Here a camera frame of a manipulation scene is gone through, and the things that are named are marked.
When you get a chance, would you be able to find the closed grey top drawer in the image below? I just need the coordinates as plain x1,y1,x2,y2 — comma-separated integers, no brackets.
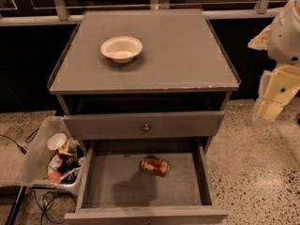
63,112,224,140

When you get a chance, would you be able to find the white bottle in bin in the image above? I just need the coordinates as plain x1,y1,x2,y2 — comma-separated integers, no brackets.
48,154,63,174

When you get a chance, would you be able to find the orange ball in bin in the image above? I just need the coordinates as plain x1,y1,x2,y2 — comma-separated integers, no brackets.
48,172,62,183

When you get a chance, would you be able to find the clear plastic storage bin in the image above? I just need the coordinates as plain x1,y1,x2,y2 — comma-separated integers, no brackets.
0,116,83,195

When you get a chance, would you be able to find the round metal drawer knob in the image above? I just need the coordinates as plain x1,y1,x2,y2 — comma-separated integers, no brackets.
142,124,150,132

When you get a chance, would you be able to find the white paper bowl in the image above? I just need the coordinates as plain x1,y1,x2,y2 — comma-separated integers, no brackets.
100,36,143,64

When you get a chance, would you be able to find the red coke can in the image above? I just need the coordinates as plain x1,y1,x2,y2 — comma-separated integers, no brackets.
141,157,169,176

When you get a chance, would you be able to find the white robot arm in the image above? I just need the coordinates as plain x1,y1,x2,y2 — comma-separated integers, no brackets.
247,0,300,125

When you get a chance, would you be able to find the blue cable on floor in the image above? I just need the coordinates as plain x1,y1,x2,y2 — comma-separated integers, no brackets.
33,189,78,225

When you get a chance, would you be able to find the small white bowl in bin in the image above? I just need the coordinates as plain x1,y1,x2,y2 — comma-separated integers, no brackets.
47,133,67,151

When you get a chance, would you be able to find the metal window railing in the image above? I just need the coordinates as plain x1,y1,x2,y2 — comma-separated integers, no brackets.
0,0,289,26

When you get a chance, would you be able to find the open grey middle drawer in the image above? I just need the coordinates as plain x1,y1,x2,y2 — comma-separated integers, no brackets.
66,141,228,225

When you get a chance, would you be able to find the grey drawer cabinet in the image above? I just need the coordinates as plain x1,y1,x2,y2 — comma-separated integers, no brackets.
46,8,242,225

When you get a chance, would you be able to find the black cable on floor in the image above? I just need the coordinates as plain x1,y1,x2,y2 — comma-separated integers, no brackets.
0,127,40,156

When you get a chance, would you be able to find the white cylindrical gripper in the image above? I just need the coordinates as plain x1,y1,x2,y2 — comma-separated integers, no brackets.
247,25,300,123

